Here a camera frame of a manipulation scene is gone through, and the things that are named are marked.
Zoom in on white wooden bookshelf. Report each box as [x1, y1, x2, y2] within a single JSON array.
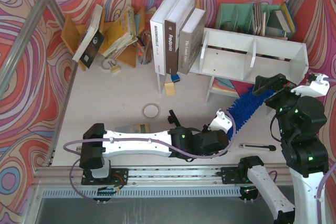
[[188, 27, 310, 116]]

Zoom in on white Mademoiselle book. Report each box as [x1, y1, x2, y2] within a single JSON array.
[[150, 0, 177, 75]]

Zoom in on ring with gold binder clip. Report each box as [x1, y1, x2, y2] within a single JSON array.
[[101, 58, 121, 74]]

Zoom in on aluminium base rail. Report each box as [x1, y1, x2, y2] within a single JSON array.
[[33, 166, 256, 201]]

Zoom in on brown Fredonia book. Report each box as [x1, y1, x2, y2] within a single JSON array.
[[164, 0, 195, 76]]

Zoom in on black white pen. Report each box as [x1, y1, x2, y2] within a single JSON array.
[[239, 143, 276, 152]]

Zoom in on white book black cover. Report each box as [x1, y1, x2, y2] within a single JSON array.
[[72, 4, 104, 69]]

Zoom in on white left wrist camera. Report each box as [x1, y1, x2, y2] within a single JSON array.
[[208, 109, 236, 133]]

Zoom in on tape roll ring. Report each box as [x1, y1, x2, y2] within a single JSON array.
[[142, 102, 161, 119]]

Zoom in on blue microfiber duster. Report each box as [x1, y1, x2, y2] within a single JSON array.
[[225, 86, 274, 141]]

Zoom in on blue black small eraser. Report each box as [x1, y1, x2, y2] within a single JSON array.
[[171, 74, 181, 83]]

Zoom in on taupe Lonely Ones book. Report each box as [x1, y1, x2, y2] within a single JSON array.
[[178, 8, 206, 74]]

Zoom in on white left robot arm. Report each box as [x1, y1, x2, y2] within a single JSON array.
[[79, 110, 233, 179]]

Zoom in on blue yellow folders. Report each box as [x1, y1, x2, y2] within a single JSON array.
[[275, 2, 297, 33]]

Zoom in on yellow worn books stack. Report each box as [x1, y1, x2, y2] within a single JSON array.
[[100, 5, 137, 59]]

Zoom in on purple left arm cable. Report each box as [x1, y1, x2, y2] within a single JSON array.
[[64, 110, 237, 204]]

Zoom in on small wooden block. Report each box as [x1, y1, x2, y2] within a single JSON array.
[[164, 82, 176, 96]]

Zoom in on teal desk organizer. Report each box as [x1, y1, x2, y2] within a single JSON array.
[[215, 2, 295, 39]]

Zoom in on clear pencil cup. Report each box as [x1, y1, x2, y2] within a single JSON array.
[[136, 30, 153, 65]]

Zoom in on teal paper sheets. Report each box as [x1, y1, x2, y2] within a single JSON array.
[[212, 78, 237, 94]]

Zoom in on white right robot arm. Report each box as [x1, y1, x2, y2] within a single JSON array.
[[238, 74, 332, 223]]

